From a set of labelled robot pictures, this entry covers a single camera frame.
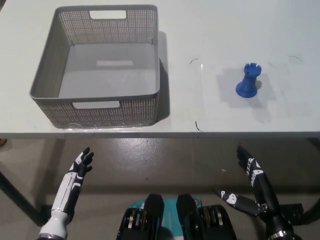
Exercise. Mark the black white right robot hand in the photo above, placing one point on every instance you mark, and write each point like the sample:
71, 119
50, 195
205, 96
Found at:
262, 185

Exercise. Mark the dark metal table leg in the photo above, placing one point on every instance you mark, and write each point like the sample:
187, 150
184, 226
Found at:
20, 200

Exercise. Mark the blue rook chess piece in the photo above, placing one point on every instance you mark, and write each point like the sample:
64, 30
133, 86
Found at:
247, 82

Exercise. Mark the grey perforated plastic basket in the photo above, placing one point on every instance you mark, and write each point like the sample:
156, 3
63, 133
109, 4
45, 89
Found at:
50, 62

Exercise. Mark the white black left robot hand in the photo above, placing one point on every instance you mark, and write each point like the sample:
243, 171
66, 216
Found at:
72, 180

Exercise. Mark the thin curved black thread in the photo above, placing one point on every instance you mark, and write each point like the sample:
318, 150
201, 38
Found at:
193, 60

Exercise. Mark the short thick black scrap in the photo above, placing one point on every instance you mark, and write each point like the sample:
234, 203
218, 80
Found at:
198, 126

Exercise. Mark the thin long black thread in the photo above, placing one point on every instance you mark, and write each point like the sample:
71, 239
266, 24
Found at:
296, 57

